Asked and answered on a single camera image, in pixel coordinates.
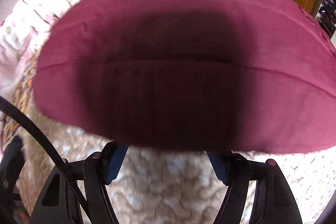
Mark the maroon puffer jacket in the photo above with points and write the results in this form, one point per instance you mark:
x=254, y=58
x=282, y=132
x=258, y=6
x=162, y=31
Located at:
x=183, y=16

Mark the white duvet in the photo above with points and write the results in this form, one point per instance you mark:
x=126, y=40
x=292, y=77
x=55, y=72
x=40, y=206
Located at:
x=29, y=27

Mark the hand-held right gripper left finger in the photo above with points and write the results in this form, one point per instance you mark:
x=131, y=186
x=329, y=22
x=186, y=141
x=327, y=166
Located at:
x=115, y=165

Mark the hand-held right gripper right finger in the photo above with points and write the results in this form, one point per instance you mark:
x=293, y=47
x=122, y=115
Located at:
x=218, y=167

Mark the cluttered clothes rack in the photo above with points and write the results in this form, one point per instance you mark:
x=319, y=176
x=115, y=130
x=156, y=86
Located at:
x=325, y=11

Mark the patterned beige bed blanket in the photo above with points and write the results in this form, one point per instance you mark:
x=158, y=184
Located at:
x=162, y=187

